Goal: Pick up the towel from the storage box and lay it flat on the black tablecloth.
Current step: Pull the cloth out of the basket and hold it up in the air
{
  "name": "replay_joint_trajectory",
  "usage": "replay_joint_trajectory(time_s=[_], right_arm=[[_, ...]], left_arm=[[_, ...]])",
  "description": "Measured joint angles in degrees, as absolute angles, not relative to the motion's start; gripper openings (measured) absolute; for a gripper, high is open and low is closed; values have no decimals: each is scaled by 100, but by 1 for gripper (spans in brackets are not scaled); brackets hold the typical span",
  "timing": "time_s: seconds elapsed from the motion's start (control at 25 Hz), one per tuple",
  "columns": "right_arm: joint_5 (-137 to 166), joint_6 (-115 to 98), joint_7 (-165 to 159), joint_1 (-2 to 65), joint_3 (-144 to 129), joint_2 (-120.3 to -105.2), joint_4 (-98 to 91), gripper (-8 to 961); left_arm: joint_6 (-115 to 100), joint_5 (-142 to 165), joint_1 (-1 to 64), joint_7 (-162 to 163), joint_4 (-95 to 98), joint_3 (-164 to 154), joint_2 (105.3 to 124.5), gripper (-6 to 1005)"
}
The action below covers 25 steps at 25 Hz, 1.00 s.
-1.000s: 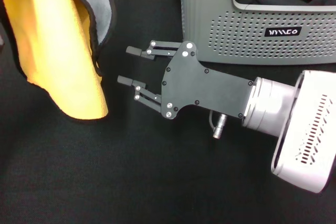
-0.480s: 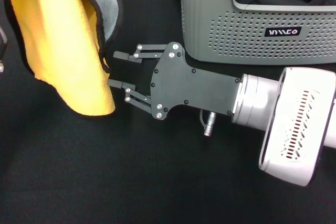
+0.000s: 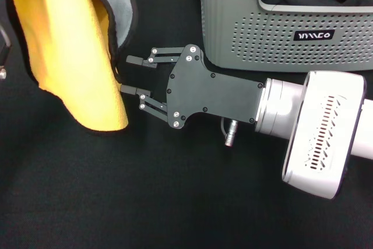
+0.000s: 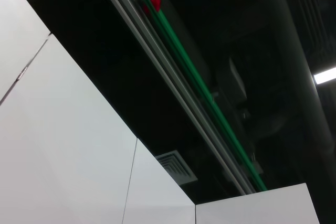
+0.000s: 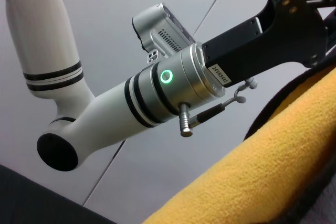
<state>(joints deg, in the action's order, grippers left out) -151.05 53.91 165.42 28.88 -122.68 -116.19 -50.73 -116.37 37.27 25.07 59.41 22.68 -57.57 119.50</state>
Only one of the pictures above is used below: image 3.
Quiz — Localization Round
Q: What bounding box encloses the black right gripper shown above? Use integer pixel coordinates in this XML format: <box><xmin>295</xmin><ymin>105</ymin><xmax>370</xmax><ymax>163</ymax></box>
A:
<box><xmin>120</xmin><ymin>44</ymin><xmax>265</xmax><ymax>130</ymax></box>

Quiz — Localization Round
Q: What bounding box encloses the grey perforated storage box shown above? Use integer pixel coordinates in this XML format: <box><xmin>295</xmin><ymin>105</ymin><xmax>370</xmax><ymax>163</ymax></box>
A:
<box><xmin>194</xmin><ymin>0</ymin><xmax>373</xmax><ymax>72</ymax></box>

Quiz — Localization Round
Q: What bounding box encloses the silver gripper connector stub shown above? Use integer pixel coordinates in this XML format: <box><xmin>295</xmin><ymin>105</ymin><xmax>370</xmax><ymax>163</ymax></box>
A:
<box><xmin>224</xmin><ymin>119</ymin><xmax>238</xmax><ymax>147</ymax></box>

